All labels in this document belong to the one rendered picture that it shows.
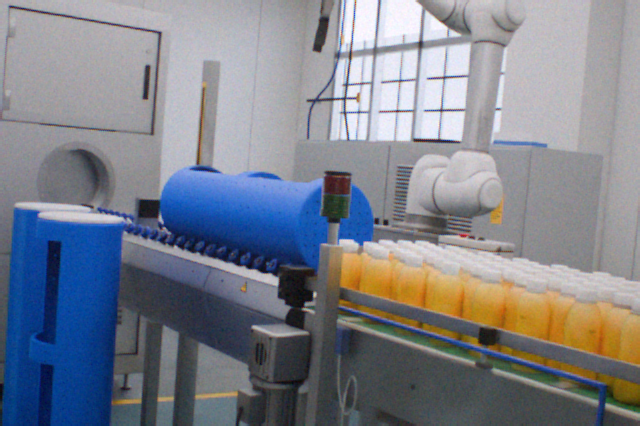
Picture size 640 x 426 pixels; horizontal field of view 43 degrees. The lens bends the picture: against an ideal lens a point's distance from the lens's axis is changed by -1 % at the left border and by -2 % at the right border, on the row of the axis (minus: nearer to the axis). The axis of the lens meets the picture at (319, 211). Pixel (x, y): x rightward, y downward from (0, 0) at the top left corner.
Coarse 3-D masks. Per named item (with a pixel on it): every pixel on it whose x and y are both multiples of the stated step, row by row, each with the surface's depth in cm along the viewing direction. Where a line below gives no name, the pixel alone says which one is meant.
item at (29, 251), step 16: (16, 208) 302; (16, 224) 300; (32, 224) 296; (16, 240) 300; (32, 240) 296; (16, 256) 300; (32, 256) 297; (16, 272) 300; (32, 272) 297; (16, 288) 300; (32, 288) 297; (16, 304) 300; (32, 304) 298; (16, 320) 300; (32, 320) 298; (16, 336) 300; (16, 352) 300; (16, 368) 300; (32, 368) 299; (16, 384) 300; (32, 384) 299; (16, 400) 300; (32, 400) 299; (16, 416) 301; (32, 416) 300
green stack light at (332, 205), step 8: (328, 200) 176; (336, 200) 176; (344, 200) 176; (320, 208) 179; (328, 208) 176; (336, 208) 176; (344, 208) 176; (328, 216) 176; (336, 216) 176; (344, 216) 177
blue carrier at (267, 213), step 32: (192, 192) 280; (224, 192) 264; (256, 192) 250; (288, 192) 238; (320, 192) 232; (352, 192) 239; (192, 224) 279; (224, 224) 260; (256, 224) 245; (288, 224) 231; (320, 224) 233; (352, 224) 240; (256, 256) 256; (288, 256) 236
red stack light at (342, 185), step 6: (324, 180) 177; (330, 180) 176; (336, 180) 175; (342, 180) 176; (348, 180) 176; (324, 186) 177; (330, 186) 176; (336, 186) 176; (342, 186) 176; (348, 186) 177; (324, 192) 177; (330, 192) 176; (336, 192) 176; (342, 192) 176; (348, 192) 177
